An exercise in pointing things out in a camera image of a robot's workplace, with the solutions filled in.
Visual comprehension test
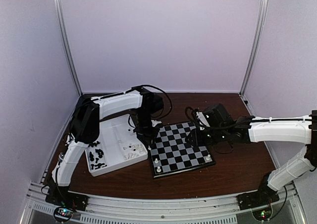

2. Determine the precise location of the controller circuit board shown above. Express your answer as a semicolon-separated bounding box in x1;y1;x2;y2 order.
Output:
53;207;74;222
252;208;272;222

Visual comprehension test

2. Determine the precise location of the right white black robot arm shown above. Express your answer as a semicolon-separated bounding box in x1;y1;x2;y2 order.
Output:
186;110;317;205

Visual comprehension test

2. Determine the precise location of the black white chess board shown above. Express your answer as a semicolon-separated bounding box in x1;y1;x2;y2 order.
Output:
149;121;216;178

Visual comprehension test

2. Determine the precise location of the front aluminium rail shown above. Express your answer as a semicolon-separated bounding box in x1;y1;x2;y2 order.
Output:
17;182;308;224

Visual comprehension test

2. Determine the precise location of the right aluminium frame post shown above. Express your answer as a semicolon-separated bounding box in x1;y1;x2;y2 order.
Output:
239;0;269;97

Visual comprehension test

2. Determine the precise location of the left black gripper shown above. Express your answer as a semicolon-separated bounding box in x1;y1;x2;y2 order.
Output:
133;108;160;150

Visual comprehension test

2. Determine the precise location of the black cable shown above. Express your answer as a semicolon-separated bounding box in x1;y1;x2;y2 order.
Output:
143;84;173;118
185;106;204;127

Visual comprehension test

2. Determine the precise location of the right black cable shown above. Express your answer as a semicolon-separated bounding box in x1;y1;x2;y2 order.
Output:
185;106;204;127

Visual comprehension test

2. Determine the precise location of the aluminium frame post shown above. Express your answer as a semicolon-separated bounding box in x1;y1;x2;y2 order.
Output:
239;0;269;97
53;0;82;96

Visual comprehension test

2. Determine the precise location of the black chess pieces pile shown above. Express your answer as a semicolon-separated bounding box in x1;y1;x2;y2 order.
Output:
86;141;107;171

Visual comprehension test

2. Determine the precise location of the white chess pieces pile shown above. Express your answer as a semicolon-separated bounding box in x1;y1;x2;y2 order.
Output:
122;142;147;160

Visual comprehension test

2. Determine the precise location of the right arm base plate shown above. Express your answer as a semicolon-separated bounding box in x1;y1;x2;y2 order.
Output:
237;191;280;210

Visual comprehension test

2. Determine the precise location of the left black cable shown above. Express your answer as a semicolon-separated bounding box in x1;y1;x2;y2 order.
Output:
143;84;173;118

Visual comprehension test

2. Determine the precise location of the white compartment tray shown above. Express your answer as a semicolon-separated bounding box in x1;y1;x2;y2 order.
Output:
87;114;148;177

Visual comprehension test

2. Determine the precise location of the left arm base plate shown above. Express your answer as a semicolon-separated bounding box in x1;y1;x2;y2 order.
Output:
45;193;89;211

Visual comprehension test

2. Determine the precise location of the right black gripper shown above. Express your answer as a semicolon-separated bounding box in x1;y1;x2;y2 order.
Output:
185;127;227;147

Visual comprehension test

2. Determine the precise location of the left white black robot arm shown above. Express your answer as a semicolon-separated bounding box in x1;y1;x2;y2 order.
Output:
47;86;164;206

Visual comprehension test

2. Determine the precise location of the right controller circuit board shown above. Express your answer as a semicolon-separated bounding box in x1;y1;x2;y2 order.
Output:
252;208;272;222

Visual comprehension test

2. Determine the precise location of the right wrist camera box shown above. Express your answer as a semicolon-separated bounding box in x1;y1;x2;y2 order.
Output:
203;104;235;127

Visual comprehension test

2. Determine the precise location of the left controller circuit board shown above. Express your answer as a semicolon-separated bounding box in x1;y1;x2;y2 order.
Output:
53;207;74;222

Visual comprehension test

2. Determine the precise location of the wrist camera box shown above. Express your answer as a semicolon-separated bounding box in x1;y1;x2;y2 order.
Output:
203;104;235;127
150;94;164;115

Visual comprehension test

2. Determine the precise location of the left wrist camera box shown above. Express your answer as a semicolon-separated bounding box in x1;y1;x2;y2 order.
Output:
150;94;164;115

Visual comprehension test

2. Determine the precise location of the left aluminium frame post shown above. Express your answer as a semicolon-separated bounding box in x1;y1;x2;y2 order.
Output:
53;0;82;96

